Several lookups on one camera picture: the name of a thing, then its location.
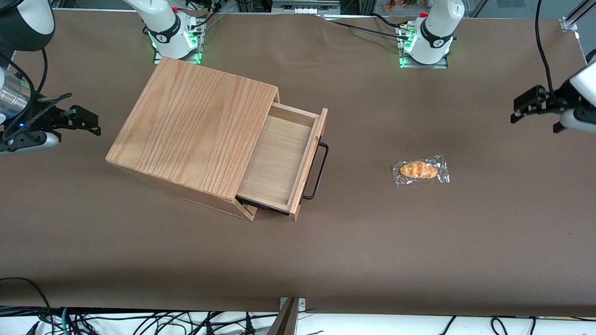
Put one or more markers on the grey background equipment rack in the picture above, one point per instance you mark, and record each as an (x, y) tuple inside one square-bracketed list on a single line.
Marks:
[(305, 5)]

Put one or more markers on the light wooden drawer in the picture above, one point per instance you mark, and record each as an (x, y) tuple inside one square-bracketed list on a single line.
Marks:
[(279, 163)]

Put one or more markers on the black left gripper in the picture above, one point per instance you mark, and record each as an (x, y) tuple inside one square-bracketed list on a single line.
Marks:
[(551, 102)]

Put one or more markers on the bread roll in clear wrapper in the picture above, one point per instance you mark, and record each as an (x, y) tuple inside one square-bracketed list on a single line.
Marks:
[(419, 170)]

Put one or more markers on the aluminium frame profile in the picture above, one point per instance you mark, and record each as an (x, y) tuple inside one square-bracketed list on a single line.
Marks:
[(570, 21)]

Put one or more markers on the light wooden drawer cabinet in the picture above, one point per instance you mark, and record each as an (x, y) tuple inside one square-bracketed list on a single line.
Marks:
[(186, 135)]

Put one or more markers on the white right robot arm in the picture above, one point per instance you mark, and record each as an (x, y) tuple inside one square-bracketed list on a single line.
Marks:
[(163, 28)]

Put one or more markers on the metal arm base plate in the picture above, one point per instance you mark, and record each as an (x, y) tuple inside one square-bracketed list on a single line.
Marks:
[(198, 44), (442, 63)]

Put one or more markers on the silver metal bracket plate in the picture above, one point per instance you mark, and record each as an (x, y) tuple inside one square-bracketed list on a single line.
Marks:
[(301, 304)]

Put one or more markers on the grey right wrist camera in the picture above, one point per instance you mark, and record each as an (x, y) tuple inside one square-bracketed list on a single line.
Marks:
[(32, 142)]

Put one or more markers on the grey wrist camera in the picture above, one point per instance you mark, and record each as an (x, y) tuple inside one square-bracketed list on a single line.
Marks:
[(32, 142), (577, 121)]

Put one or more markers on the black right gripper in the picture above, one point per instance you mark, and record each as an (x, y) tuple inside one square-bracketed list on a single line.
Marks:
[(43, 117)]

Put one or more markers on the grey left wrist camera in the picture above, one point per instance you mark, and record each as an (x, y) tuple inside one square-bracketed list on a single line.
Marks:
[(577, 121)]

